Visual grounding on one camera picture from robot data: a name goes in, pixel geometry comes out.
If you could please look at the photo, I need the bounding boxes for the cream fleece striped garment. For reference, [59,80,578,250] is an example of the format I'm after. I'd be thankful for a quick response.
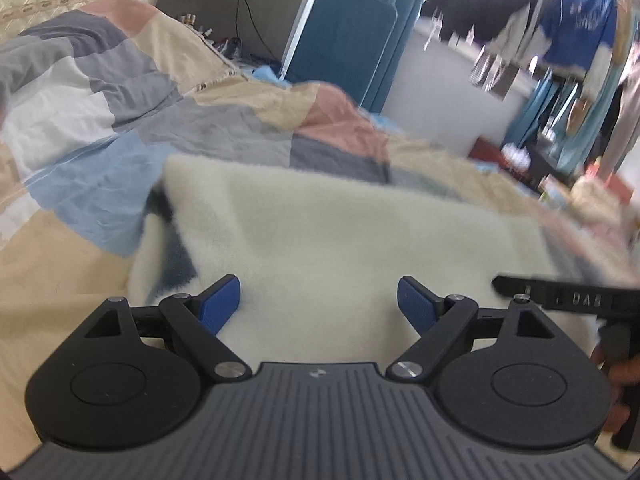
[128,155,596,366]

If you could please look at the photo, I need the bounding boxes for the person's right hand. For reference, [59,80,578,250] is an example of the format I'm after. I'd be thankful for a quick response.
[603,356,639,434]

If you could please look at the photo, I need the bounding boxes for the patchwork quilt bedspread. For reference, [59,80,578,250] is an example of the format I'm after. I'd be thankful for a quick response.
[1,0,639,469]

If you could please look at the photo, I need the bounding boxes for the blue hanging sweatshirt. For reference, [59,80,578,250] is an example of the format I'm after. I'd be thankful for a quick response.
[539,0,617,86]

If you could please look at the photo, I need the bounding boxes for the small bottles on nightstand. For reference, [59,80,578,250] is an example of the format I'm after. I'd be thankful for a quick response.
[178,13,241,60]

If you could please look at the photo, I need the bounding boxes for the blue upholstered chair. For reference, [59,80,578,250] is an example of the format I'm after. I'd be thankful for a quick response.
[284,0,423,113]

